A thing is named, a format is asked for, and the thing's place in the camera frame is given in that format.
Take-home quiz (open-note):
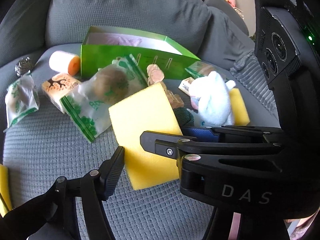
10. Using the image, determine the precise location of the dark green scrunchie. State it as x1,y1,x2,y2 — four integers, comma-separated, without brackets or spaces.
173,107,194,126

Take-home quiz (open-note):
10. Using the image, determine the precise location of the white plush toy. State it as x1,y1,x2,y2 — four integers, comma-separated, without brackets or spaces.
189,71,235,127

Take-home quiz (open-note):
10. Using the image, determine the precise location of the yellow sponge large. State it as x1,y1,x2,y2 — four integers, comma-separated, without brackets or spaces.
108,83,182,190

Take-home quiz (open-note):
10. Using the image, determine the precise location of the purple checked scrunchie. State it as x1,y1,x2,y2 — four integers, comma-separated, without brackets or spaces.
104,34,142,47

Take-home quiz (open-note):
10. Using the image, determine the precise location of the green zip bag right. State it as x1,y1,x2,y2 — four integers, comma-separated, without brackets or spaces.
184,61,218,80

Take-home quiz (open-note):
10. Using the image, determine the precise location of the green zip bag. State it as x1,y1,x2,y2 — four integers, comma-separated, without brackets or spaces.
184,61,218,80
4,72,40,132
60,54,148,142

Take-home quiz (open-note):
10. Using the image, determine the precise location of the green zip bag centre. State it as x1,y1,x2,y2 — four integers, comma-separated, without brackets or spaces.
60,54,148,142

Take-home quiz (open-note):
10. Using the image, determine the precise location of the beige hair claw clip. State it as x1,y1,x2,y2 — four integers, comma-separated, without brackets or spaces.
146,64,184,109

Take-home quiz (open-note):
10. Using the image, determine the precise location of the light blue ribbed blanket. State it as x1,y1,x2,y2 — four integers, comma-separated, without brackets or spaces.
229,50,279,120

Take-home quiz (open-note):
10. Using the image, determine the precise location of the tree print tissue pack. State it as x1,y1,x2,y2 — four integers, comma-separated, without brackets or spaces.
42,73,81,114

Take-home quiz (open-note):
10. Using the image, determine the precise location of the yellow sponge at edge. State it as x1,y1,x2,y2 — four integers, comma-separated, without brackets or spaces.
0,164,12,217

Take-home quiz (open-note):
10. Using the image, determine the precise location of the green zip bag left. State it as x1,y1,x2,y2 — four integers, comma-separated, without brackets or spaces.
4,72,40,132

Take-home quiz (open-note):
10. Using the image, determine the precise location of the orange white foam roller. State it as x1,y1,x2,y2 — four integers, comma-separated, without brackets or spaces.
49,50,81,76

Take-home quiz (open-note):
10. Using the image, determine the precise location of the green cardboard box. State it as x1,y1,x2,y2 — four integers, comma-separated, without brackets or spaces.
80,26,200,80

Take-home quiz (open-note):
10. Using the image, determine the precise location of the steel wool scrubber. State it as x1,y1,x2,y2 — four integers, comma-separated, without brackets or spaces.
15,57,34,77

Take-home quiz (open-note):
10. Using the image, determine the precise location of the grey sofa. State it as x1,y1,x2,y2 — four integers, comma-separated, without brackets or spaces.
0,0,281,240

